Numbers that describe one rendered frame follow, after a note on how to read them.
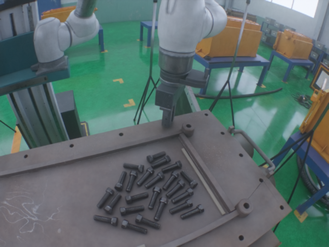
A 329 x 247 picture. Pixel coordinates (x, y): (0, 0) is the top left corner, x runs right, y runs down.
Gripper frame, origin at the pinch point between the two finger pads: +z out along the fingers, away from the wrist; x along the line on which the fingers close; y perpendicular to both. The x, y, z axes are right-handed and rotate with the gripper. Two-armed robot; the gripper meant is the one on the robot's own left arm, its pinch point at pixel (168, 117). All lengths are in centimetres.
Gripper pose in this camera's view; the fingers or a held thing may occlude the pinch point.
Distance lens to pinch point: 58.4
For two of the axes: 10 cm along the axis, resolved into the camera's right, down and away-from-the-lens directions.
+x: -3.6, 6.0, -7.2
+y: -9.3, -3.0, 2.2
